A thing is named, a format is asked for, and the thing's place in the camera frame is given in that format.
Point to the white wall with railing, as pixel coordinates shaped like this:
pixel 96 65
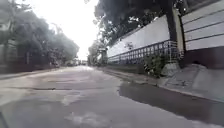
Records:
pixel 146 41

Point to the sloped concrete pavement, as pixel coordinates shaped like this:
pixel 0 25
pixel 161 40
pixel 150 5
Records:
pixel 196 81

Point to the row of trees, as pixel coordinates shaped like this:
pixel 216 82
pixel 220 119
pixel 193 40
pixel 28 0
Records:
pixel 33 43

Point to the grey striped wall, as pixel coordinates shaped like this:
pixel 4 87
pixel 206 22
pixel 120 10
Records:
pixel 203 31

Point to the large dark tree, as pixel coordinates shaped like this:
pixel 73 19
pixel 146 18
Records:
pixel 133 16

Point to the small green bush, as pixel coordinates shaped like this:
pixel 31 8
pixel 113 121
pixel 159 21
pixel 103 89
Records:
pixel 154 65

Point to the grey concrete road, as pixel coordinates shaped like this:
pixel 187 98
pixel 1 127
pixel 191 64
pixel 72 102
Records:
pixel 76 100

